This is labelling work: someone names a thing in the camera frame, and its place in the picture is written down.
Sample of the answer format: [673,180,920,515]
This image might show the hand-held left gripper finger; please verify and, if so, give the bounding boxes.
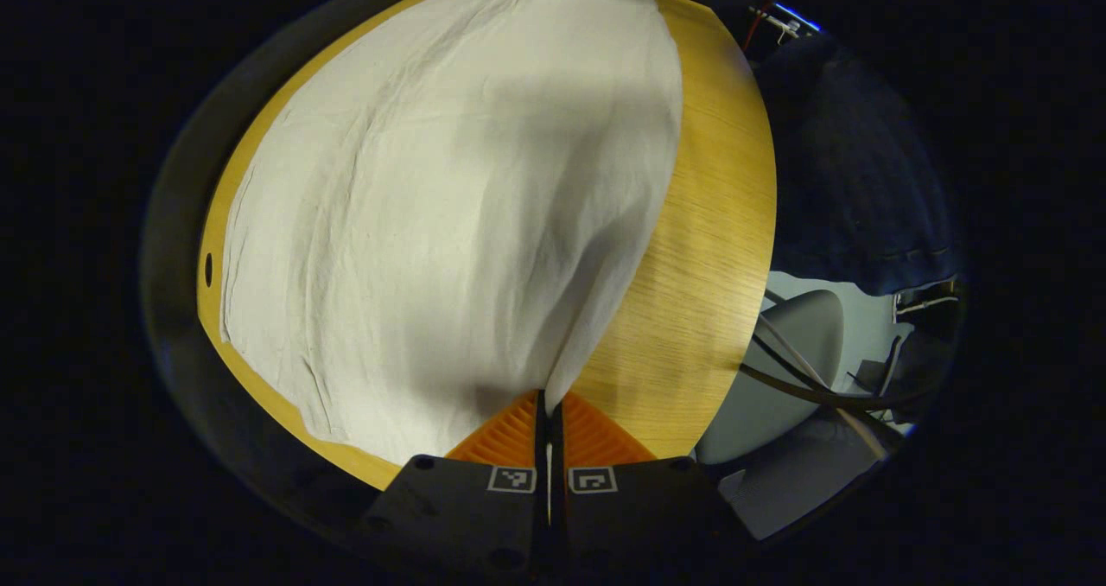
[359,389,551,574]
[550,392,753,574]

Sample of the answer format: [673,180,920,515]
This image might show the white jeans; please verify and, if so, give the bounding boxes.
[220,0,685,468]

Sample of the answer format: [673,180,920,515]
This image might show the grey chair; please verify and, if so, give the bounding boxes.
[694,290,848,468]

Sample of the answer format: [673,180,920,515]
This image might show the dark blue cloth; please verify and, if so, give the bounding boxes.
[753,31,962,297]

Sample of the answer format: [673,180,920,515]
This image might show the black cable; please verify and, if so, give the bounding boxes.
[739,363,930,412]

